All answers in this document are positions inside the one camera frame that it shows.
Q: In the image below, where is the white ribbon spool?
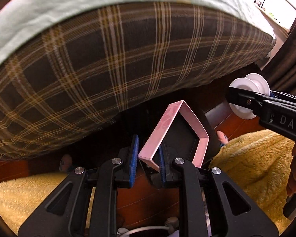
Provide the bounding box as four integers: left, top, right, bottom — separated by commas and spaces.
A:
226, 73, 271, 119

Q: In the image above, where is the pink box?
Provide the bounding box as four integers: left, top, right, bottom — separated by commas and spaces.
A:
138, 100, 210, 171

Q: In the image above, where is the dark brown curtain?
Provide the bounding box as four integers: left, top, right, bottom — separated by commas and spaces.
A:
262, 22, 296, 96

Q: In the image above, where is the yellow fluffy garment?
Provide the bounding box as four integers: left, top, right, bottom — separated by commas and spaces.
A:
0, 129, 296, 236

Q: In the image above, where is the plaid brown mattress cover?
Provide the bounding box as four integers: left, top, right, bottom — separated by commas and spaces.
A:
0, 2, 275, 161

